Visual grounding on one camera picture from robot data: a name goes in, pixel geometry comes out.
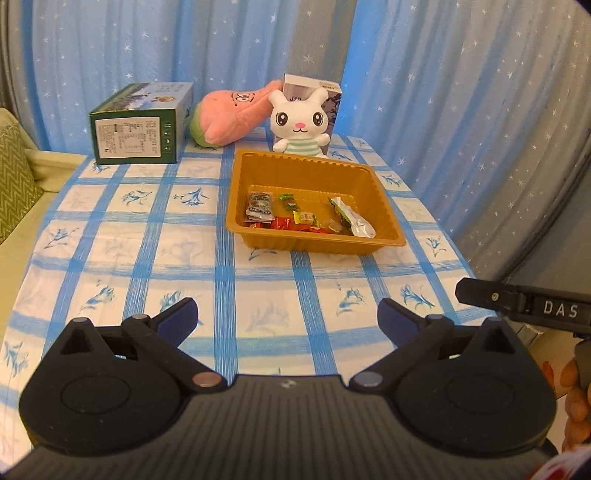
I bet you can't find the golden plastic tray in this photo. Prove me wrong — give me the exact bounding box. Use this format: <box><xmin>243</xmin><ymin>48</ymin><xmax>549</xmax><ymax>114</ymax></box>
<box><xmin>225</xmin><ymin>148</ymin><xmax>407</xmax><ymax>254</ymax></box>

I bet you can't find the white rabbit plush toy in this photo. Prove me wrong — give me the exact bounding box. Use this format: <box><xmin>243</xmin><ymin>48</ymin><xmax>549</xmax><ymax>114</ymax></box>
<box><xmin>268</xmin><ymin>89</ymin><xmax>335</xmax><ymax>160</ymax></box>

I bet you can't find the grey clear snack packet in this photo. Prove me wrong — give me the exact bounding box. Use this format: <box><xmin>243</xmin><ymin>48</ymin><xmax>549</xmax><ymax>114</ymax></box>
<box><xmin>246</xmin><ymin>186</ymin><xmax>276</xmax><ymax>223</ymax></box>

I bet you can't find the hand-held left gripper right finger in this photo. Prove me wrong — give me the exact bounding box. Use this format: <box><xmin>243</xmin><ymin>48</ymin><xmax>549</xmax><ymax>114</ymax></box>
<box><xmin>348</xmin><ymin>298</ymin><xmax>517</xmax><ymax>394</ymax></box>

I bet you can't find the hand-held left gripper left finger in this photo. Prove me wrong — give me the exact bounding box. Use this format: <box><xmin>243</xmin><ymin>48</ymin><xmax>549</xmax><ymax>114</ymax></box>
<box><xmin>60</xmin><ymin>298</ymin><xmax>228</xmax><ymax>394</ymax></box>

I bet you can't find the blue checked tablecloth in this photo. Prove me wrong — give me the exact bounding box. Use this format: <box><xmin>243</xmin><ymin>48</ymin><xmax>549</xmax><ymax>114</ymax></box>
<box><xmin>0</xmin><ymin>134</ymin><xmax>499</xmax><ymax>462</ymax></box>

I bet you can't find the white cardboard box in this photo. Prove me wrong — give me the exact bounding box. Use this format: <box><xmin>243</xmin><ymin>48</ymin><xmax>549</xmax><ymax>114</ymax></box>
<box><xmin>283</xmin><ymin>74</ymin><xmax>343</xmax><ymax>149</ymax></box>

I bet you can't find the person's right hand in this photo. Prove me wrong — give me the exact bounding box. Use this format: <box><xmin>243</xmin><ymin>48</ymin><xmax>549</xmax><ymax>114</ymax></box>
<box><xmin>560</xmin><ymin>356</ymin><xmax>591</xmax><ymax>453</ymax></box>

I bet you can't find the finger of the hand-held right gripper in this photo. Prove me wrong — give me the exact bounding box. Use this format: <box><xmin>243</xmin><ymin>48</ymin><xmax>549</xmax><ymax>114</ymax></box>
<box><xmin>455</xmin><ymin>277</ymin><xmax>525</xmax><ymax>320</ymax></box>

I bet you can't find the beige sofa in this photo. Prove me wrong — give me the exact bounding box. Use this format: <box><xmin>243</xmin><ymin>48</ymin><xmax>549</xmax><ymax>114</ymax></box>
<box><xmin>0</xmin><ymin>107</ymin><xmax>89</xmax><ymax>289</ymax></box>

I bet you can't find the blue star curtain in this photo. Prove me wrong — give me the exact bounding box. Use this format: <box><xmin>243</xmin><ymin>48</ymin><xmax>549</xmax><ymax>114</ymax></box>
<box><xmin>18</xmin><ymin>0</ymin><xmax>591</xmax><ymax>208</ymax></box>

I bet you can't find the pink peach plush toy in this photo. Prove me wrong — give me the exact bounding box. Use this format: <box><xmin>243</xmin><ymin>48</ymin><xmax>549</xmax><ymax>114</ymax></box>
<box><xmin>189</xmin><ymin>79</ymin><xmax>283</xmax><ymax>149</ymax></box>

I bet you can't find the red patterned clothing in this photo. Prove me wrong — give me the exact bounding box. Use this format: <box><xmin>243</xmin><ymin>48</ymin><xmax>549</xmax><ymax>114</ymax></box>
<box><xmin>531</xmin><ymin>450</ymin><xmax>591</xmax><ymax>480</ymax></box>

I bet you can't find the green zigzag cushion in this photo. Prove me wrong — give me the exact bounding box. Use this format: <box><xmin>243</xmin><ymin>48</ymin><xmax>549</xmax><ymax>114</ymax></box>
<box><xmin>0</xmin><ymin>121</ymin><xmax>45</xmax><ymax>244</ymax></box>

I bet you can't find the grey star curtain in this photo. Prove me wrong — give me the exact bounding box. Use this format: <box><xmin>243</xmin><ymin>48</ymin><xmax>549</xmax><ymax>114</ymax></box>
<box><xmin>443</xmin><ymin>69</ymin><xmax>591</xmax><ymax>287</ymax></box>

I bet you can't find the green cardboard box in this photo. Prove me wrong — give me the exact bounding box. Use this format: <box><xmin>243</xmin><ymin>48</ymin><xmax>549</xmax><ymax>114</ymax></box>
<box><xmin>89</xmin><ymin>82</ymin><xmax>195</xmax><ymax>164</ymax></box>

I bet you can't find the silver foil snack packet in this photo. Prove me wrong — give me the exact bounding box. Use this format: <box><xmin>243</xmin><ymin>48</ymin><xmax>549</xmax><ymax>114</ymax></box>
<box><xmin>328</xmin><ymin>196</ymin><xmax>378</xmax><ymax>239</ymax></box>

